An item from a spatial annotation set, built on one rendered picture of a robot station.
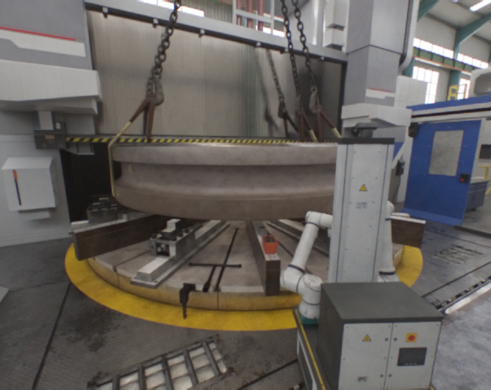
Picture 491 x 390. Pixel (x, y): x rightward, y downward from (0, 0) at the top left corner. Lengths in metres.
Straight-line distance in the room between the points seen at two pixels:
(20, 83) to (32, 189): 2.12
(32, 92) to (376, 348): 3.82
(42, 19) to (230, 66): 3.44
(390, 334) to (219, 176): 2.23
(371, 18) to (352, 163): 5.51
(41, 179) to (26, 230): 1.11
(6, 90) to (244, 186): 2.71
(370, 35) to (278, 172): 4.55
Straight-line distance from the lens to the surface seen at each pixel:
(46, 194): 5.27
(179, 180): 3.22
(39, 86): 3.64
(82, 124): 4.54
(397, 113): 6.76
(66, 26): 4.21
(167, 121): 5.53
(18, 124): 4.67
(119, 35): 5.77
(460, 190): 7.04
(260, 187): 2.98
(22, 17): 4.28
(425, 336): 1.81
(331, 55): 7.89
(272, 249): 2.43
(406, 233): 4.22
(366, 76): 6.65
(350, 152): 1.68
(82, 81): 3.61
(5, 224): 5.93
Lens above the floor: 1.73
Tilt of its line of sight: 11 degrees down
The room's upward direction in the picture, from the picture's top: straight up
